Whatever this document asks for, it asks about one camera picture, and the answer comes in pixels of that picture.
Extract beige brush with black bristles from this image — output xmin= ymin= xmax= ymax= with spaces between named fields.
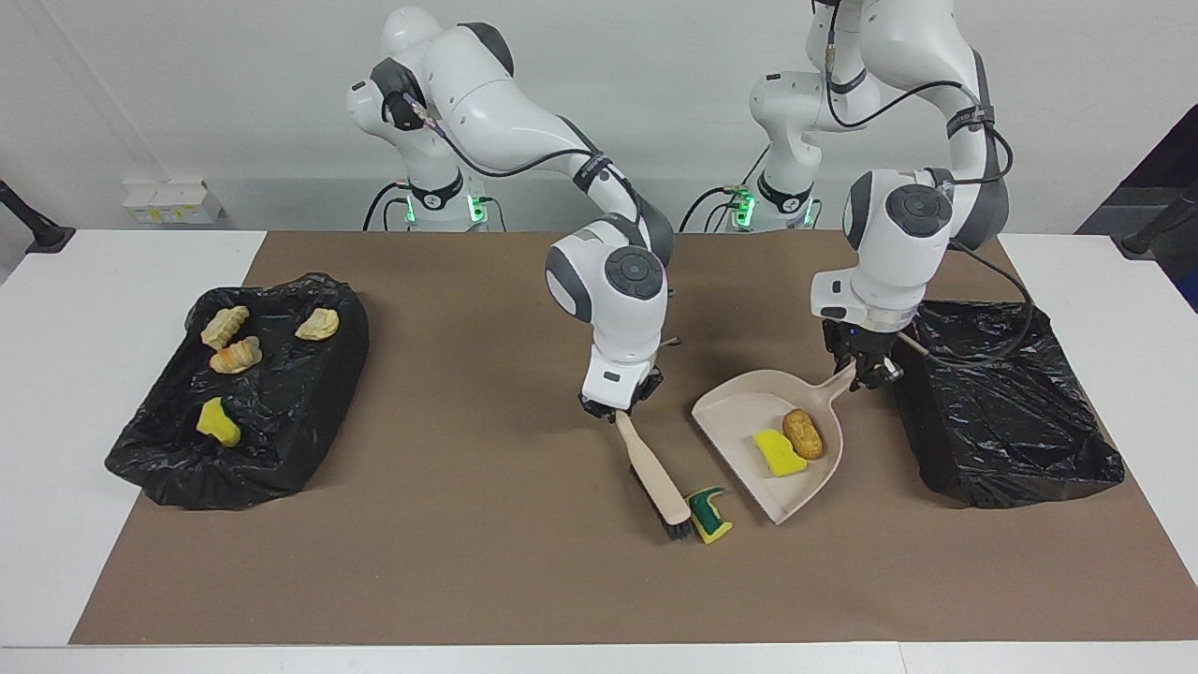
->
xmin=614 ymin=411 xmax=699 ymax=543

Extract brown croquette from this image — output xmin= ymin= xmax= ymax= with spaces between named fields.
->
xmin=782 ymin=408 xmax=825 ymax=461

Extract beige plastic dustpan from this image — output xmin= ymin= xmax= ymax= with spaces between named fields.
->
xmin=692 ymin=363 xmax=858 ymax=525

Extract rounded yellow sponge piece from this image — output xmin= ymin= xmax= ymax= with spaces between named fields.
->
xmin=753 ymin=429 xmax=809 ymax=478

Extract notched yellow sponge piece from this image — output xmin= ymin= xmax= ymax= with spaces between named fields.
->
xmin=686 ymin=487 xmax=735 ymax=546

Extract orange striped bread slice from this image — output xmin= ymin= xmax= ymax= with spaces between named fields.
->
xmin=210 ymin=338 xmax=262 ymax=375

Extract yellow and green sponge piece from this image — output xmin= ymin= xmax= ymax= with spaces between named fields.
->
xmin=197 ymin=397 xmax=242 ymax=447

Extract ribbed rectangular bread piece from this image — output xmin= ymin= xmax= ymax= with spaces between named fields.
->
xmin=200 ymin=305 xmax=251 ymax=350

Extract boxy black bag bin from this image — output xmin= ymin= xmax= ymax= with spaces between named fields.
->
xmin=889 ymin=300 xmax=1126 ymax=509

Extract crumpled black bag bin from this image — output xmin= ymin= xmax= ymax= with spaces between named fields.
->
xmin=105 ymin=272 xmax=371 ymax=511

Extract brown paper table mat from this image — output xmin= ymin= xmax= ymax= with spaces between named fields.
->
xmin=70 ymin=231 xmax=1198 ymax=645

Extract black clamp stand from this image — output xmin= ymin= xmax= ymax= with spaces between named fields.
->
xmin=1121 ymin=183 xmax=1198 ymax=256
xmin=0 ymin=178 xmax=76 ymax=254

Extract dark background partition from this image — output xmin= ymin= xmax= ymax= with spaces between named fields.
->
xmin=1076 ymin=105 xmax=1198 ymax=312

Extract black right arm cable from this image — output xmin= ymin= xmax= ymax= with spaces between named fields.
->
xmin=402 ymin=89 xmax=681 ymax=352

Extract white wall socket boxes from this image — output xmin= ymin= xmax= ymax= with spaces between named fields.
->
xmin=122 ymin=181 xmax=226 ymax=226

